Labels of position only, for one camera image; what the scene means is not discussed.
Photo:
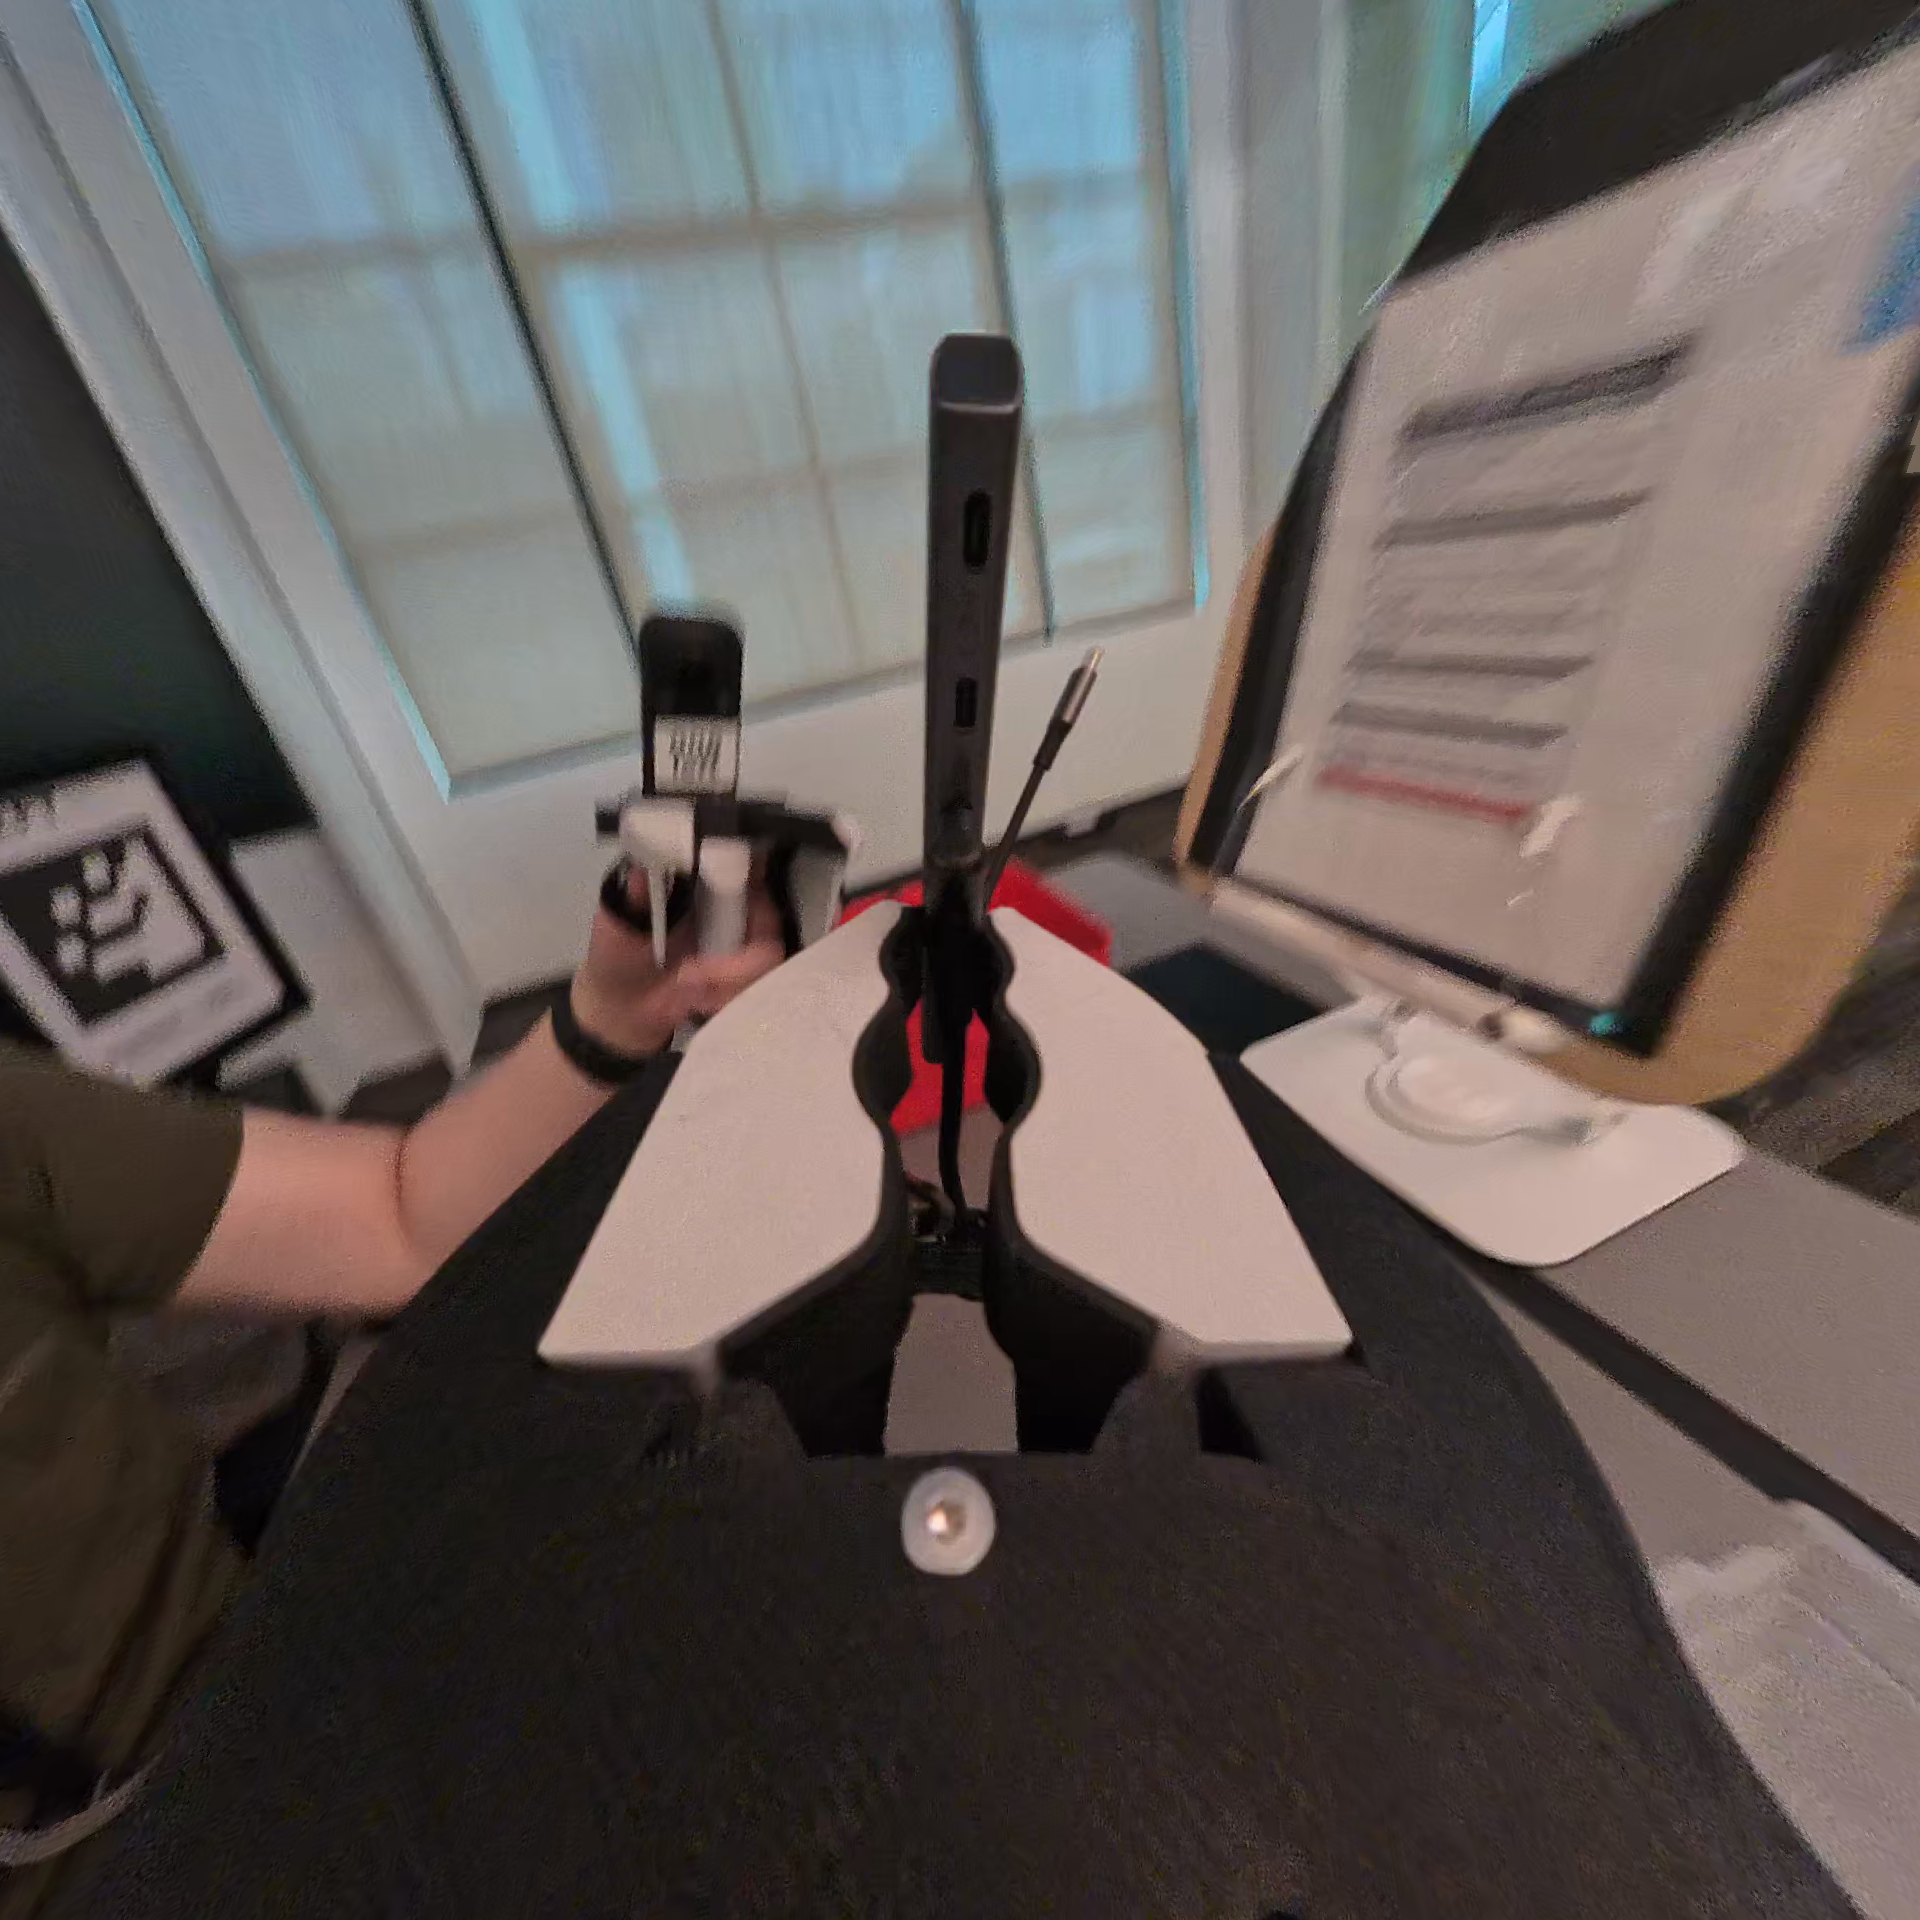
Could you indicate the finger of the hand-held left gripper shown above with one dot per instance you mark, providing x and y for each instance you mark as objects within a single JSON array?
[
  {"x": 720, "y": 902},
  {"x": 818, "y": 885}
]

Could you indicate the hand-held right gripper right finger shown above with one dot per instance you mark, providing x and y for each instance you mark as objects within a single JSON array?
[{"x": 1170, "y": 1201}]

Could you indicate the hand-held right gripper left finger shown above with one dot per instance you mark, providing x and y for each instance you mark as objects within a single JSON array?
[{"x": 720, "y": 1184}]

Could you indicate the red plastic bin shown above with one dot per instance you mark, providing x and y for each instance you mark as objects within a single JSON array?
[{"x": 1050, "y": 916}]

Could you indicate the grey usb hub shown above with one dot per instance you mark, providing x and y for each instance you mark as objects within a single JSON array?
[{"x": 967, "y": 525}]

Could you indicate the clear acrylic organizer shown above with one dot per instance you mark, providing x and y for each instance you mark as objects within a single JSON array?
[{"x": 1815, "y": 1664}]

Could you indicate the person's left forearm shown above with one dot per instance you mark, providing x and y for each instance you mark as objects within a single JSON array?
[{"x": 375, "y": 1201}]

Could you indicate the person's left hand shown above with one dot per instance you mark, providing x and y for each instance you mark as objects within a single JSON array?
[{"x": 646, "y": 991}]

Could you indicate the black wristband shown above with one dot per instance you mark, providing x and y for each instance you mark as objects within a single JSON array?
[{"x": 593, "y": 1049}]

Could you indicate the large window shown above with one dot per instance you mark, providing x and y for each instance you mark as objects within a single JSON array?
[{"x": 750, "y": 300}]

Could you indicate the black fiducial tag card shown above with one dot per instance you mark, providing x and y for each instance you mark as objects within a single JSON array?
[{"x": 119, "y": 916}]

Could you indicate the printed instruction sheet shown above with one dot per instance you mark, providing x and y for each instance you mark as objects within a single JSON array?
[{"x": 1501, "y": 600}]

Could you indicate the wooden stand board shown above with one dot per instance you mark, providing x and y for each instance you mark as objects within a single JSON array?
[{"x": 1800, "y": 902}]

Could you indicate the black wall screen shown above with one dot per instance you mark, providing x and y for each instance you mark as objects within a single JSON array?
[{"x": 89, "y": 600}]

